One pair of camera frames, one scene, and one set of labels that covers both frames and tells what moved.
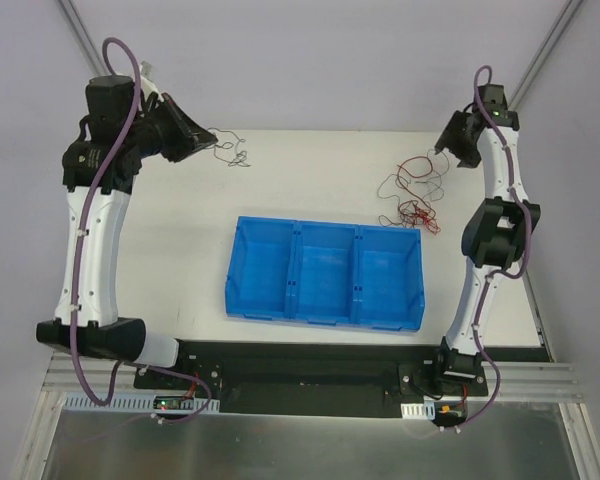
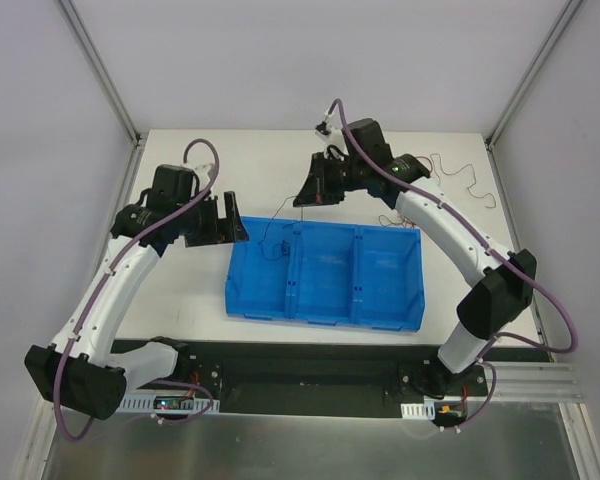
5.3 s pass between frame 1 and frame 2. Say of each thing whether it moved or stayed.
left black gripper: moved
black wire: moved
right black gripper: moved
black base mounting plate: stayed
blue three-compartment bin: stayed
